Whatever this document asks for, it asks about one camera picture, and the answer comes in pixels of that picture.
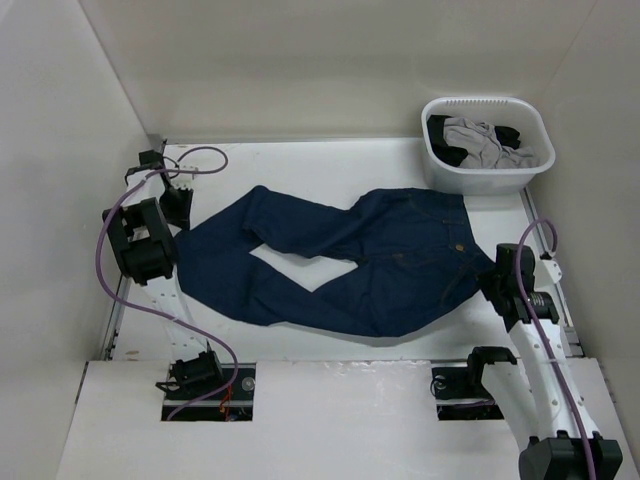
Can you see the dark blue denim trousers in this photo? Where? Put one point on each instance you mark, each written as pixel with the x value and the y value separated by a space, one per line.
pixel 413 252

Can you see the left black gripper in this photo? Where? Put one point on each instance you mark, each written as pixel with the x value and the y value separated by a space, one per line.
pixel 181 219

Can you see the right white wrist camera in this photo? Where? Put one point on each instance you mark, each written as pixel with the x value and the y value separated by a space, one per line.
pixel 547 271

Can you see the white plastic laundry basket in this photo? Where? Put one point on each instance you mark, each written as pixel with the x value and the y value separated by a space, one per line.
pixel 505 111

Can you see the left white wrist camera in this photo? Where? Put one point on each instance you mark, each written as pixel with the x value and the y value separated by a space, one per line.
pixel 183 180

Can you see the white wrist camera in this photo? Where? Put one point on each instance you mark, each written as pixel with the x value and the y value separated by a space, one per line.
pixel 547 271
pixel 183 180

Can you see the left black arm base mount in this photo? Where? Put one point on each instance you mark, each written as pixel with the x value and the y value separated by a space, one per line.
pixel 204 389

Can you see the black garment in basket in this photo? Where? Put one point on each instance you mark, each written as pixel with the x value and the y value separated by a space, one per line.
pixel 459 142

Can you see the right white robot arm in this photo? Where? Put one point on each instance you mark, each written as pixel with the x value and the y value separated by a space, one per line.
pixel 532 385

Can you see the grey garment in basket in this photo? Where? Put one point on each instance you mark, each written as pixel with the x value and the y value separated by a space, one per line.
pixel 523 157

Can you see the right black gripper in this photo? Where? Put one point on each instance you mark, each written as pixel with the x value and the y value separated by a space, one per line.
pixel 484 284

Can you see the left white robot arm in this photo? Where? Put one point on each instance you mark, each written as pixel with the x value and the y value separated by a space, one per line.
pixel 141 232

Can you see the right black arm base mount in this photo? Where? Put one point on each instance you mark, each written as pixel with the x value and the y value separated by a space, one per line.
pixel 457 387

